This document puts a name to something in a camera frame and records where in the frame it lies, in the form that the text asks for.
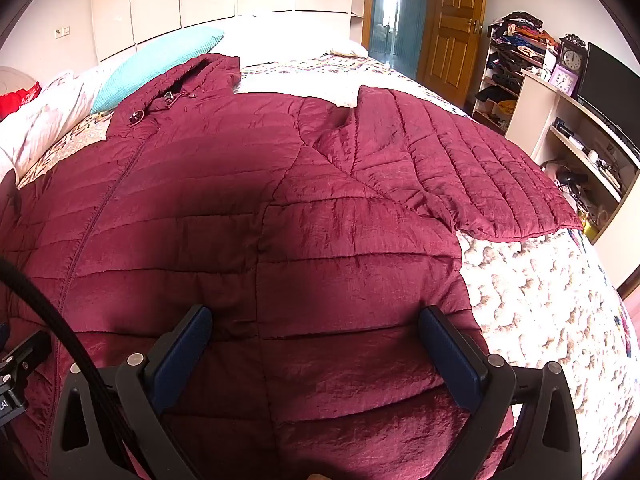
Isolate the clothes shelf rack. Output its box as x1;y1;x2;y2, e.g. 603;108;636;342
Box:
470;10;561;136

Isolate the black television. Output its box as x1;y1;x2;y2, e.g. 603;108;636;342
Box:
577;42;640;134

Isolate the dark ornate clock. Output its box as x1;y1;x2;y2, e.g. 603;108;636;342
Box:
555;33;587;74

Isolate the white television cabinet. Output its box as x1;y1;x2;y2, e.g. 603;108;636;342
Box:
505;71;640;247

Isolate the wooden door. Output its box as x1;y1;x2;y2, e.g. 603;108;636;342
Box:
417;0;489;106

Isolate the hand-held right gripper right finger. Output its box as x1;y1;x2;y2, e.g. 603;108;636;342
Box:
417;305;584;480

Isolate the teal glass door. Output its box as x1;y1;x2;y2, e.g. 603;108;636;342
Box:
367;0;432;74

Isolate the pink clock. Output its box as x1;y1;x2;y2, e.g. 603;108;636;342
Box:
549;64;581;97

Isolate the teal pillow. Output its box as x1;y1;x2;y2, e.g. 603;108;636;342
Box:
90;26;226;115

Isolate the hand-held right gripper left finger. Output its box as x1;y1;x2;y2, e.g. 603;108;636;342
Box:
50;304;214;480

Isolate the maroon quilted jacket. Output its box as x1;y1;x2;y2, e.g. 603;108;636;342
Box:
0;52;584;480

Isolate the patterned bed quilt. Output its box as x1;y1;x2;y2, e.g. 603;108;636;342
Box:
0;54;640;480

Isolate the white duvet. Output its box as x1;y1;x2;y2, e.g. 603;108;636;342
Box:
0;62;122;181

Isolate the white pillow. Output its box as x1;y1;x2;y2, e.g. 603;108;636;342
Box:
220;10;371;69

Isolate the red cloth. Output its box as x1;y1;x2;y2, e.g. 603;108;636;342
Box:
0;81;44;121

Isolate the black braided cable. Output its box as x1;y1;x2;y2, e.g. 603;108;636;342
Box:
0;256;151;480

